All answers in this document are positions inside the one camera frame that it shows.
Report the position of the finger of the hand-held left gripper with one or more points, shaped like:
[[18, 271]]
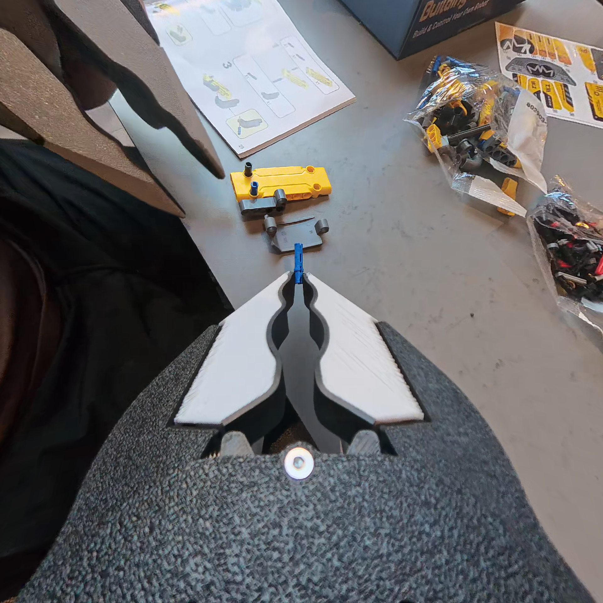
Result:
[[141, 66], [61, 122]]

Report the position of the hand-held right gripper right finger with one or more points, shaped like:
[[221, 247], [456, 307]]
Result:
[[367, 372]]

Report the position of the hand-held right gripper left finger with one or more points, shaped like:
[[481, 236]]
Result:
[[231, 372]]

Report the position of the blue pin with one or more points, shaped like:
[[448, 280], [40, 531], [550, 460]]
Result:
[[298, 264], [254, 189]]

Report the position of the black pin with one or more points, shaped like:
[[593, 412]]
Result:
[[248, 169]]

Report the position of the grey angled connector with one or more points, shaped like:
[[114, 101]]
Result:
[[297, 235], [259, 205]]

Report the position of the yellow beam panel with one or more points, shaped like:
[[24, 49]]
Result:
[[292, 183]]

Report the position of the bag of yellow blue parts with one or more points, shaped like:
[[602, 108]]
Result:
[[471, 122]]

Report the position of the blue cardboard kit box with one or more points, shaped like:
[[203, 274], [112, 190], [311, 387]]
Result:
[[447, 28]]

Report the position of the grey desk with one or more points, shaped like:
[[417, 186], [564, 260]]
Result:
[[400, 282]]

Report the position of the white instruction booklet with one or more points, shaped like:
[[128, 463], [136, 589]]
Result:
[[264, 61]]

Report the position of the person's legs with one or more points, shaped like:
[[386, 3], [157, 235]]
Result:
[[117, 306]]

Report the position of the person's brown sweater torso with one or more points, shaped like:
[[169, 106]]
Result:
[[23, 329]]

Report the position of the bag of red black parts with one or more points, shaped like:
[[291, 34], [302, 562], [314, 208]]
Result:
[[570, 254]]

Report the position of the yellow grey sticker sheet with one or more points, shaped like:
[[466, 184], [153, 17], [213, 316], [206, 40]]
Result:
[[541, 61]]

